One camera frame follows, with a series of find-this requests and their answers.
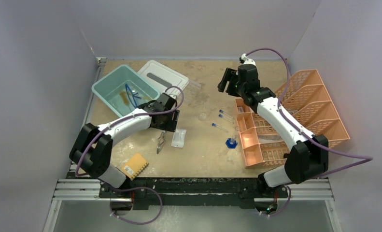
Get white sealed packet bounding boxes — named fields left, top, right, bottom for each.
left=171, top=129, right=187, bottom=148

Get clear glass beaker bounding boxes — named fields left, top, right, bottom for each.
left=198, top=112, right=207, bottom=121

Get metal crucible tongs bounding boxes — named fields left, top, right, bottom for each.
left=156, top=131, right=166, bottom=154

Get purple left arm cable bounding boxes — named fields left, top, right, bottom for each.
left=75, top=86, right=185, bottom=225

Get teal plastic bin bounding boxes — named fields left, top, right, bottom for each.
left=91, top=65, right=160, bottom=117

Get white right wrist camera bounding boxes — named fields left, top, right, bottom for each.
left=239, top=53, right=256, bottom=66

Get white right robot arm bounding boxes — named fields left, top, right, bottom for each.
left=217, top=64, right=328, bottom=197

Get blue safety glasses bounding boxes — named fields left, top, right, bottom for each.
left=125, top=84, right=142, bottom=108

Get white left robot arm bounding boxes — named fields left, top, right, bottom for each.
left=69, top=93, right=183, bottom=198

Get white plastic bin lid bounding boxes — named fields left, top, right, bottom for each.
left=137, top=60, right=189, bottom=93

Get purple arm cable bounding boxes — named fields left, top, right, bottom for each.
left=75, top=86, right=185, bottom=225
left=245, top=48, right=374, bottom=218

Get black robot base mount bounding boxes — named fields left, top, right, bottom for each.
left=99, top=177, right=288, bottom=211

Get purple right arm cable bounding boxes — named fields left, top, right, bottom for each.
left=245, top=48, right=374, bottom=218

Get aluminium table edge rail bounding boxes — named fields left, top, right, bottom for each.
left=70, top=58, right=108, bottom=172

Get blue base small flask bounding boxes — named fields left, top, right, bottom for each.
left=225, top=138, right=238, bottom=149

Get aluminium front frame rail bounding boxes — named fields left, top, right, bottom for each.
left=43, top=177, right=342, bottom=232

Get orange mesh file rack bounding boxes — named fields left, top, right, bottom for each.
left=234, top=69, right=350, bottom=168

